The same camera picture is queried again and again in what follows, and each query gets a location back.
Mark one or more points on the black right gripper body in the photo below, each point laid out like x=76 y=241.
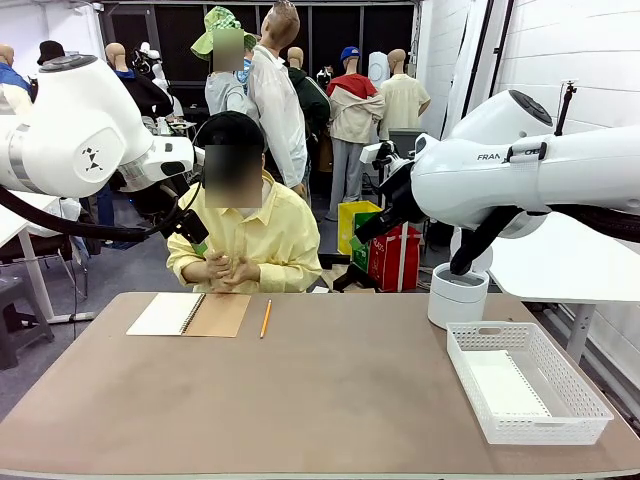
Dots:
x=400 y=197

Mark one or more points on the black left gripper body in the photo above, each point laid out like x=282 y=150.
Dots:
x=184 y=222

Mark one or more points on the brown spiral notebook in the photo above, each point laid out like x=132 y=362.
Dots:
x=220 y=317

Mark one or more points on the yellow pencil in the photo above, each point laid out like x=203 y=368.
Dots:
x=265 y=320

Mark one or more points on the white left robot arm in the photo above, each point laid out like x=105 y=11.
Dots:
x=75 y=125

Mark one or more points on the person's left forearm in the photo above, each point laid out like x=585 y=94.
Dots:
x=290 y=275

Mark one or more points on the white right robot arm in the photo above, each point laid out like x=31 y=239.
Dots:
x=475 y=185

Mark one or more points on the person's right forearm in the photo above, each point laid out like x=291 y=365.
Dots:
x=190 y=267

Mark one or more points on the person's right hand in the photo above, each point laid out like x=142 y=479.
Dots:
x=217 y=270

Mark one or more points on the person's left hand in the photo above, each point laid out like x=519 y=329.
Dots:
x=245 y=272

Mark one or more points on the yellow recycling bin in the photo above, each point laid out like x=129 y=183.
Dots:
x=347 y=225

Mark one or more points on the green recycling bin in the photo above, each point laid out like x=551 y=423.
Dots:
x=362 y=257

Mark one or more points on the black chair base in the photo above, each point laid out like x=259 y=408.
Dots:
x=350 y=274

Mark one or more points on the grey bin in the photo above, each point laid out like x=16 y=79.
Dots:
x=400 y=136

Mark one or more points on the person in yellow shirt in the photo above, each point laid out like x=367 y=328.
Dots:
x=285 y=235

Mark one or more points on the mannequin in cream shirt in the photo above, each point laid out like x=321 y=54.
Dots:
x=402 y=105

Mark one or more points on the mannequin in red beige jacket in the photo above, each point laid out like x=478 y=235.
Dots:
x=352 y=115

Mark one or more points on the black cap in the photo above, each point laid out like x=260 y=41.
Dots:
x=230 y=130

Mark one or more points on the white round trash can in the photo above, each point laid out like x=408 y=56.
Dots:
x=457 y=305

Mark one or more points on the mannequin in grey shirt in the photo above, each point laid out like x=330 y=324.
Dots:
x=225 y=100

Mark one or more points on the white rounded panel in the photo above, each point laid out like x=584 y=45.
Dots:
x=378 y=67

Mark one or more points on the mannequin in dark green hoodie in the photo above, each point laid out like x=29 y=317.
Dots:
x=310 y=100

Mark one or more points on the mannequin in black jacket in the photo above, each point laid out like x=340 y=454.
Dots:
x=135 y=95

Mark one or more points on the mannequin in white shirt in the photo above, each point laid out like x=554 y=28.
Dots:
x=275 y=110

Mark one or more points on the white perforated plastic basket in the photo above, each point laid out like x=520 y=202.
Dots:
x=465 y=345

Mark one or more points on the white humanoid robot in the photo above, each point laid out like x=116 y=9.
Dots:
x=159 y=75

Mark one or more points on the blue cap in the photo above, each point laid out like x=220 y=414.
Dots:
x=350 y=52

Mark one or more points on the white desk with metal legs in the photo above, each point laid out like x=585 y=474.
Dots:
x=15 y=215

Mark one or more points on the green checked sun hat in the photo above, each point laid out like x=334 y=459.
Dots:
x=205 y=35

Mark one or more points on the white side table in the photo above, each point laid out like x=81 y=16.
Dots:
x=575 y=270

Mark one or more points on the small black tripod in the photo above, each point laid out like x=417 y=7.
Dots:
x=567 y=100

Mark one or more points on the mannequin with black hat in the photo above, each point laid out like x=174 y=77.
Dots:
x=50 y=50

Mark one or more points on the mannequin in blue white jacket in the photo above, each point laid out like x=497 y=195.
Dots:
x=12 y=85

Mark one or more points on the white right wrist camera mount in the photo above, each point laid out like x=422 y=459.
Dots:
x=372 y=152

